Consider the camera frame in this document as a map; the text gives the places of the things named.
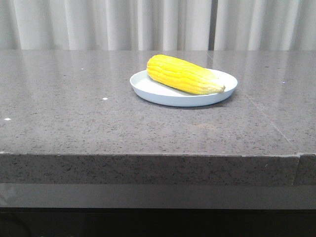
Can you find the grey pleated curtain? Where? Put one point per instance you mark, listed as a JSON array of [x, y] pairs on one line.
[[158, 24]]

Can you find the yellow corn cob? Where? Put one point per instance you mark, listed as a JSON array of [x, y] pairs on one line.
[[183, 75]]

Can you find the light blue round plate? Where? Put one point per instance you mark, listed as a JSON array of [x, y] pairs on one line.
[[158, 93]]

